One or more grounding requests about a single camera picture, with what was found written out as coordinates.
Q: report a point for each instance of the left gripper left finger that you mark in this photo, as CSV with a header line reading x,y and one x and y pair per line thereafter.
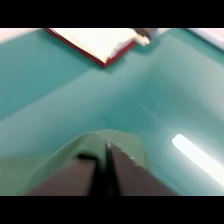
x,y
71,178

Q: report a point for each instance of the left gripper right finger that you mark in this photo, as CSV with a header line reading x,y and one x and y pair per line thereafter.
x,y
136,180

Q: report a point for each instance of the pale green T-shirt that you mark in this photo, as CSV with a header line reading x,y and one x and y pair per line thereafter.
x,y
60,160

